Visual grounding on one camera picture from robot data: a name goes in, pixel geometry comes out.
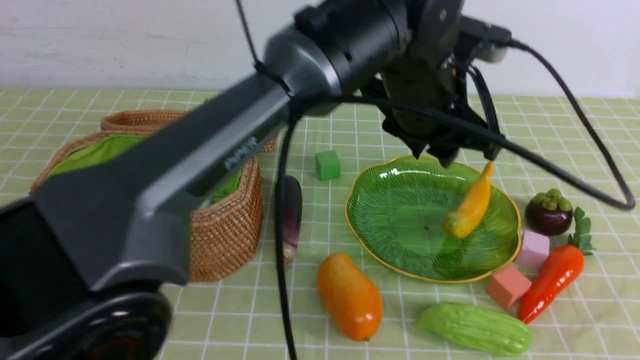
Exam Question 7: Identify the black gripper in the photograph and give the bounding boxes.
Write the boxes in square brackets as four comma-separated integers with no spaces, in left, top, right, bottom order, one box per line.
[361,55,501,169]

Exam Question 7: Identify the yellow toy banana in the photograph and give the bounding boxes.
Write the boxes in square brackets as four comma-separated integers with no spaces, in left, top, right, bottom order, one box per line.
[442,161,495,240]

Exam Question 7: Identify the dark purple toy mangosteen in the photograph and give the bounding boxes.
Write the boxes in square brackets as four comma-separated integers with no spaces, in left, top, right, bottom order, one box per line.
[525,188,574,237]

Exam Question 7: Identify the purple toy eggplant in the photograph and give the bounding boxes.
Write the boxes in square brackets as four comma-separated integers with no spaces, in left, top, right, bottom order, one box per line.
[275,174,303,270]

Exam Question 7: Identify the orange toy mango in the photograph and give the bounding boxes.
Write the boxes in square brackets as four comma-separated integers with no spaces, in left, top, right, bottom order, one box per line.
[316,252,383,342]

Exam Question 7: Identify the red toy carrot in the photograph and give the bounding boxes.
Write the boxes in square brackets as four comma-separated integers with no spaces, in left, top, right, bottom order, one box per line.
[518,207,595,324]

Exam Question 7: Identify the green toy bitter gourd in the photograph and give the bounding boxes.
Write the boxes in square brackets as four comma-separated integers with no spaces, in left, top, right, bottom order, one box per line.
[415,302,533,357]

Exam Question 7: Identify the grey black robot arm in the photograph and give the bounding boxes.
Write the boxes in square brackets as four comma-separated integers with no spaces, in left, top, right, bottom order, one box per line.
[1,0,511,360]

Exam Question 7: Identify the green leaf-shaped glass plate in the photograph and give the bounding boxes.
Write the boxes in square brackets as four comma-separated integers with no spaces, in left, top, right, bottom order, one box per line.
[344,155,522,284]

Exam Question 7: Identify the green cube block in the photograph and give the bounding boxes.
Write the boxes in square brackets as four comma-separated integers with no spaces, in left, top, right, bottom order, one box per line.
[315,149,342,182]

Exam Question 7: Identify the pink-purple cube block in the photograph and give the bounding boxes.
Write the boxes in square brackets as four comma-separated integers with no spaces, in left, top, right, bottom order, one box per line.
[515,230,550,271]

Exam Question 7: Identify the green checkered tablecloth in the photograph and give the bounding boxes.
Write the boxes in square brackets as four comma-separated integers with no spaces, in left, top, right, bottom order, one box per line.
[0,89,639,360]

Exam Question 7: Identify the salmon red cube block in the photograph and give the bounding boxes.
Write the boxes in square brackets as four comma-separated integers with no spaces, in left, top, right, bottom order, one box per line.
[486,264,531,311]

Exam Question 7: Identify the woven rattan basket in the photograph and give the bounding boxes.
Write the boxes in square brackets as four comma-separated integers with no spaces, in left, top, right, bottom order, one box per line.
[30,130,264,282]

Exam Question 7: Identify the woven rattan basket lid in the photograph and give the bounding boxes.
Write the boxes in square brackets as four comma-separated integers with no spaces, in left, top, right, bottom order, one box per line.
[101,99,279,153]

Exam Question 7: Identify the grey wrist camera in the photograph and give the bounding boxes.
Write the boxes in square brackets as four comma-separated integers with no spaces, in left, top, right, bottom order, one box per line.
[454,15,512,65]

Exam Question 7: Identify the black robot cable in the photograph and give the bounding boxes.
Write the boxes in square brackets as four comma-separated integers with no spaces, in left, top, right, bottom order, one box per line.
[235,0,637,360]

